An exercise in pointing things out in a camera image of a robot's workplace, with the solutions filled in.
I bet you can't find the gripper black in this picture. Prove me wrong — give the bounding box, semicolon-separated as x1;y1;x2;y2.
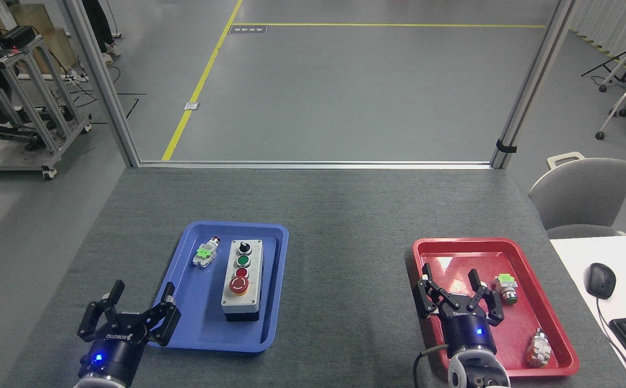
412;263;505;356
77;280;182;386

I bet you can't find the grey control box with buttons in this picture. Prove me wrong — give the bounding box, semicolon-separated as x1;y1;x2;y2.
221;239;264;323

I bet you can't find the red plastic tray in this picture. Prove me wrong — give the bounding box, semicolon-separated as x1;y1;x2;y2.
412;237;580;378

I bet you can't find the blue plastic tray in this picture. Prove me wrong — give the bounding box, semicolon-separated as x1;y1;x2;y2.
143;221;290;354

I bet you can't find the black computer mouse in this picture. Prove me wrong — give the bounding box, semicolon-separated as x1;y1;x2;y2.
585;262;617;300

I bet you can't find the grey padded chair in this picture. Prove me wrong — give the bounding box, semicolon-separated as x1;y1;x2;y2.
527;151;626;239

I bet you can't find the black tripod stand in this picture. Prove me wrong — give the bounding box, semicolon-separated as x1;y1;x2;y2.
581;48;626;84

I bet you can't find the brown wooden crate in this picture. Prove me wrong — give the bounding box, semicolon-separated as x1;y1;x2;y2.
1;3;79;76

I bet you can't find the person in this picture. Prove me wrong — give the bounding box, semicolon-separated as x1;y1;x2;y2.
81;0;121;66

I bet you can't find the white curtain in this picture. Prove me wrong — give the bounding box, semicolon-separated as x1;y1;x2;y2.
569;0;626;60

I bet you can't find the green push button switch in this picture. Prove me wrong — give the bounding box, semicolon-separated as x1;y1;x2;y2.
494;273;519;306

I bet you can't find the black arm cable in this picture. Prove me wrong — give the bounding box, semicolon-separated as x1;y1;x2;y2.
413;349;449;388

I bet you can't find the orange push button switch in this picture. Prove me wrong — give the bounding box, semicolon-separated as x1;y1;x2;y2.
526;327;553;369

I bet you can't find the red-capped switch with green block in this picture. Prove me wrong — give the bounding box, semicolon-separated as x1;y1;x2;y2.
192;235;222;268

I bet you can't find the black mouse cable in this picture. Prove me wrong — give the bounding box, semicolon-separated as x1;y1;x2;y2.
596;296;626;388

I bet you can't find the silver aluminium rail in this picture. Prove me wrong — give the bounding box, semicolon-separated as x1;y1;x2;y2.
138;160;494;170

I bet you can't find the aluminium frame cart on wheels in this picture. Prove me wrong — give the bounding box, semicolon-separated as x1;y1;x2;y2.
0;35;93;181

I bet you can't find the silver post with black clip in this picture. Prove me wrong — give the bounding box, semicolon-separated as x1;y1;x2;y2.
490;0;576;170

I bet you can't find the silver aluminium post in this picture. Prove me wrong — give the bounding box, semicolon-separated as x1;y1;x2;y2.
64;0;141;168

